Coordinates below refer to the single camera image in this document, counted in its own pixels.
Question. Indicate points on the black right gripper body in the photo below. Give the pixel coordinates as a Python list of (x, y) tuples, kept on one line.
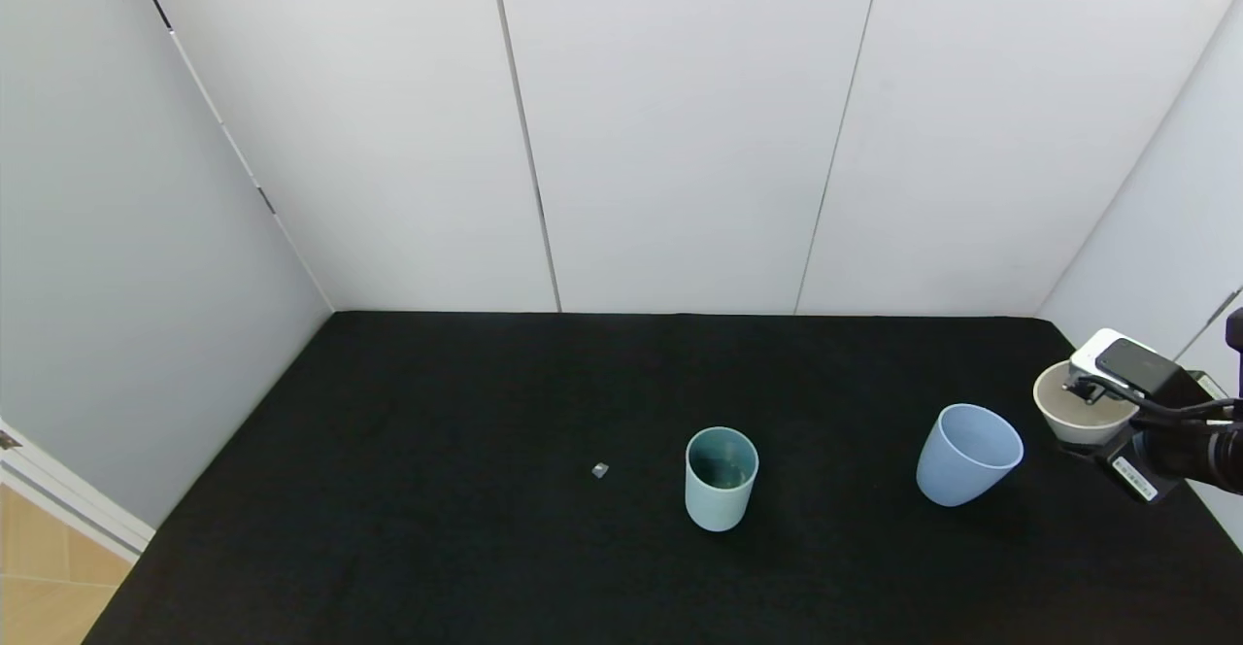
[(1129, 476)]

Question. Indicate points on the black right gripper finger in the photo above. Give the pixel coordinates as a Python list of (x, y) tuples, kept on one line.
[(1078, 449)]

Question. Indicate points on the beige plastic cup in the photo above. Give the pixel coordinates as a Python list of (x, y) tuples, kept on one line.
[(1068, 417)]

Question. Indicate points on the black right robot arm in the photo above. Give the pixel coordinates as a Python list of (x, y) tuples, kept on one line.
[(1214, 456)]

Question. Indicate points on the light blue plastic cup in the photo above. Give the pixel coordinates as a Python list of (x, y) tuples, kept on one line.
[(957, 475)]

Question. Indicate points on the light teal plastic cup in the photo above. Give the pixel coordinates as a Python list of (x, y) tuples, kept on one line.
[(721, 499)]

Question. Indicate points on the black table cloth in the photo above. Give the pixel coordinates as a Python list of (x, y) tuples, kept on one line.
[(583, 548)]

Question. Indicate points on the white baseboard strip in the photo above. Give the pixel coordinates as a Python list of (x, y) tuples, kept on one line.
[(68, 499)]

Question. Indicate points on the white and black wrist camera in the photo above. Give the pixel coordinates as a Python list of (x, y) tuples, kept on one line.
[(1136, 361)]

